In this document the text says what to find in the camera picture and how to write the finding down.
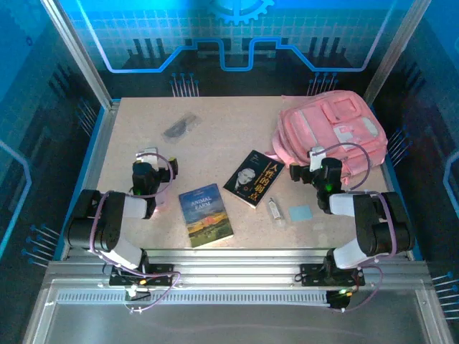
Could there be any blue Animal Farm book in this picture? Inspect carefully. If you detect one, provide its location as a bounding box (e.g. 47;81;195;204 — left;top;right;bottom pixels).
178;183;235;249

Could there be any black book with portrait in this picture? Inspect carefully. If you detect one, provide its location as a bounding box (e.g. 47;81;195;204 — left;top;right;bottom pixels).
222;149;286;210

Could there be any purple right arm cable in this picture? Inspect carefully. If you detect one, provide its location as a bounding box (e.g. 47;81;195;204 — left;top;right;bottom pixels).
315;142;399;313

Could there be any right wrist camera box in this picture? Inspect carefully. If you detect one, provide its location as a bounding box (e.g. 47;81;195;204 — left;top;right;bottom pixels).
308;146;326;172

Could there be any aluminium frame rail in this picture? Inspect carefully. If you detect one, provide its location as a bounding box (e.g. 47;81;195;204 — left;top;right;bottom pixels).
46;249;431;284

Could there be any clear bag with black items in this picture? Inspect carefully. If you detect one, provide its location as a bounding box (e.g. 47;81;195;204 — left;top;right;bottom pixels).
161;110;202;144

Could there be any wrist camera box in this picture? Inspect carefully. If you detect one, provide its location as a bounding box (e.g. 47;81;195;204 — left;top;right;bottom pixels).
136;146;159;164
308;146;326;172

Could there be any aluminium table side rail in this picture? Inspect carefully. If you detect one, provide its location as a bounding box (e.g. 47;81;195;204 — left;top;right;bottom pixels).
59;100;121;261

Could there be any light blue sticky note pad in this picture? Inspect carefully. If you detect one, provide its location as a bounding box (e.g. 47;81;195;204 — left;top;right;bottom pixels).
288;204;313;222

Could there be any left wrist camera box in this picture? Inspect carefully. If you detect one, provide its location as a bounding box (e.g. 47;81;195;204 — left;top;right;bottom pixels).
136;146;159;164

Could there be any glue tube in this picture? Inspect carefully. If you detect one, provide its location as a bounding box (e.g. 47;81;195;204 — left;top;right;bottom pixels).
267;196;288;229

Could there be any aluminium frame post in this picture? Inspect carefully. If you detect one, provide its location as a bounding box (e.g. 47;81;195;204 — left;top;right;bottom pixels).
361;0;433;107
41;0;121;110

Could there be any small black controller box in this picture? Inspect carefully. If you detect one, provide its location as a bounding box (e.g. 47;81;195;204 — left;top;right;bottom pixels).
326;289;351;311

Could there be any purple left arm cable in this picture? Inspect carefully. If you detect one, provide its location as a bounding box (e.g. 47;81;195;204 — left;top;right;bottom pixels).
89;153;181;313

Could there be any pink backpack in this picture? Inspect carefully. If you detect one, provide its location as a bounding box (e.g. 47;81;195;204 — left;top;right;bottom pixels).
270;90;389;187

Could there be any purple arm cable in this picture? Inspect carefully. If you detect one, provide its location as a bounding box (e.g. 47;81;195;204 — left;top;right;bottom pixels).
315;142;399;313
89;153;181;313

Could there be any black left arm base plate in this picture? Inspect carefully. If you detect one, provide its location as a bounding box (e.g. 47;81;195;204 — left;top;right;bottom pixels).
109;263;176;287

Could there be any slotted cable duct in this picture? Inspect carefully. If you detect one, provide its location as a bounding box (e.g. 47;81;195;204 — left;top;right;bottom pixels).
57;292;329;305

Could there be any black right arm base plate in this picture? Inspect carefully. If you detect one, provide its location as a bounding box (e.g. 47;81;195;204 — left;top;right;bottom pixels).
300;263;366;287

